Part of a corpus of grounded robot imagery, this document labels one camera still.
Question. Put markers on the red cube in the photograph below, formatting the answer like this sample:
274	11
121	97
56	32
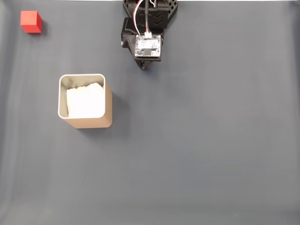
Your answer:
30	21

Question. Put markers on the white crumpled tissue paper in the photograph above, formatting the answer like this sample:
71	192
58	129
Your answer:
85	100

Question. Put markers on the camera circuit board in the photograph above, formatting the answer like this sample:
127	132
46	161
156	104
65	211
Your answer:
148	47

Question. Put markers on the dark blue table mat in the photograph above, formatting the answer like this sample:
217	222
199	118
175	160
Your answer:
187	140

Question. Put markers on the tan square metal box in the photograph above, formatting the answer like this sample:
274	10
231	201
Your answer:
93	123

